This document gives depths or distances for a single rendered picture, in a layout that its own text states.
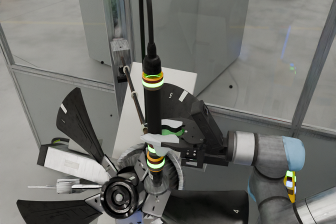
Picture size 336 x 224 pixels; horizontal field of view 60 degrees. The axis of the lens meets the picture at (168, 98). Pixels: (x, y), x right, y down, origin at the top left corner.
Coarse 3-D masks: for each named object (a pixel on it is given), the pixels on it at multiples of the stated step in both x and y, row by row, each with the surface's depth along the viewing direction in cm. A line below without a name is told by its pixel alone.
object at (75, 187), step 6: (30, 186) 105; (36, 186) 104; (42, 186) 104; (48, 186) 103; (54, 186) 102; (72, 186) 100; (78, 186) 99; (84, 186) 99; (90, 186) 98; (96, 186) 98
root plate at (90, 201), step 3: (96, 195) 87; (99, 195) 87; (90, 198) 87; (93, 198) 88; (96, 198) 88; (99, 198) 88; (87, 201) 88; (90, 201) 88; (93, 201) 89; (99, 201) 89; (90, 204) 89; (93, 204) 90; (96, 204) 90; (93, 207) 90; (96, 207) 91; (99, 207) 91; (99, 210) 92; (102, 210) 93
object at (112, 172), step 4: (104, 156) 87; (104, 160) 89; (108, 160) 87; (104, 164) 92; (108, 164) 88; (104, 168) 94; (112, 168) 87; (108, 172) 93; (112, 172) 89; (116, 172) 86; (112, 176) 91
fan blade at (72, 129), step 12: (72, 96) 90; (60, 108) 95; (72, 108) 91; (84, 108) 87; (60, 120) 98; (72, 120) 92; (84, 120) 88; (72, 132) 96; (84, 132) 90; (84, 144) 94; (96, 144) 87; (96, 156) 92
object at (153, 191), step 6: (144, 180) 81; (162, 180) 81; (168, 180) 81; (144, 186) 79; (150, 186) 79; (162, 186) 79; (168, 186) 80; (150, 192) 78; (156, 192) 78; (162, 192) 78
